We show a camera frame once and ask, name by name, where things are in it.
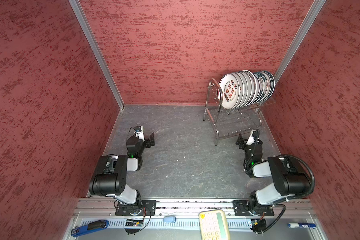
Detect orange patterned white plate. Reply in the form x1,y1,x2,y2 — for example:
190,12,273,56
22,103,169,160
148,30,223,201
254,73,267,103

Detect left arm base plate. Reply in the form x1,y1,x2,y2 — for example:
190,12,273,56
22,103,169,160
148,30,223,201
115,200,157,217

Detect blue black tool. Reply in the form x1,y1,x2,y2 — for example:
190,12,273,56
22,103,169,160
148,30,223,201
71,220,109,238

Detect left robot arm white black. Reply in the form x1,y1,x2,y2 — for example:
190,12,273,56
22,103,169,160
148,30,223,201
89,132,157,216

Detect yellow calculator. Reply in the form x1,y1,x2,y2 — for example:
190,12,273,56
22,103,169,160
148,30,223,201
199,210,231,240

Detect aluminium rail frame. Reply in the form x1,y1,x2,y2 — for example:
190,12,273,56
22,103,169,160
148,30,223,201
62,197,328,240

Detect green rimmed plate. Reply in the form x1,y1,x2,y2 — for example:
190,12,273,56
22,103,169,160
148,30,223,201
260,71,276,102

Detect small circuit board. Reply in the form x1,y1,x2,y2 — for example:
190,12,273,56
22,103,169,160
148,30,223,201
251,219,267,232
125,219,144,228

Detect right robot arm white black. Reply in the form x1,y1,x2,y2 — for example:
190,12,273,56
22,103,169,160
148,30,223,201
233,131,316,216

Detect right small circuit board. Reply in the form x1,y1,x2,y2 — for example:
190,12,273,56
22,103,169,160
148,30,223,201
251,219,267,232

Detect blue white marker pen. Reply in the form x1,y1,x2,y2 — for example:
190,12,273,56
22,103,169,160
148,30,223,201
288,223,317,229

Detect light blue eraser block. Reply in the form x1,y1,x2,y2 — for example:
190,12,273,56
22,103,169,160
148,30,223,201
163,216,177,223

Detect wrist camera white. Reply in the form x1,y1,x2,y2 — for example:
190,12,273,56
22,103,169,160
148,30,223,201
246,130,257,146
134,126,145,141

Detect left small circuit board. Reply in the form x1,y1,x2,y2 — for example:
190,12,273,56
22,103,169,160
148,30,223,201
125,219,144,228

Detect corner aluminium post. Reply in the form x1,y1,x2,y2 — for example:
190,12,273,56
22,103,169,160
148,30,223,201
274,0,326,83
69,0,125,110

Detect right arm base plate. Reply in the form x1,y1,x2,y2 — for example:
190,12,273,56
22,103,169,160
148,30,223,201
233,200,275,217

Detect right corner aluminium post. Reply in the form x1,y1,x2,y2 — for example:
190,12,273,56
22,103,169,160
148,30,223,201
274,0,326,83

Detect left corner aluminium post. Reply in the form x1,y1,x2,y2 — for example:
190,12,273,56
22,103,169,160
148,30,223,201
69,0,125,110

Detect white plate in rack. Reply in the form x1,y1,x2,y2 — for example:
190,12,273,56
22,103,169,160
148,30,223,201
233,70,259,108

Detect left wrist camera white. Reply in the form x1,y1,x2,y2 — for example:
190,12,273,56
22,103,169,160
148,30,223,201
134,126,145,141

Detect front white plate red pattern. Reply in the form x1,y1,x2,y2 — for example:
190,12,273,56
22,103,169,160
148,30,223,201
219,74,239,110

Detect stainless steel dish rack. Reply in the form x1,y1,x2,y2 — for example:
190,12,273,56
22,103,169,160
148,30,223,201
203,79,276,146

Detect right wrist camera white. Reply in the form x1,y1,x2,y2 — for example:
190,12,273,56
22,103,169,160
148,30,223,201
246,130,257,146

